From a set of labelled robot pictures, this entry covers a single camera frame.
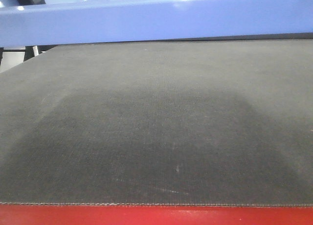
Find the blue plastic tray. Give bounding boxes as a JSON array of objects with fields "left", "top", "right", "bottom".
[{"left": 0, "top": 0, "right": 313, "bottom": 47}]

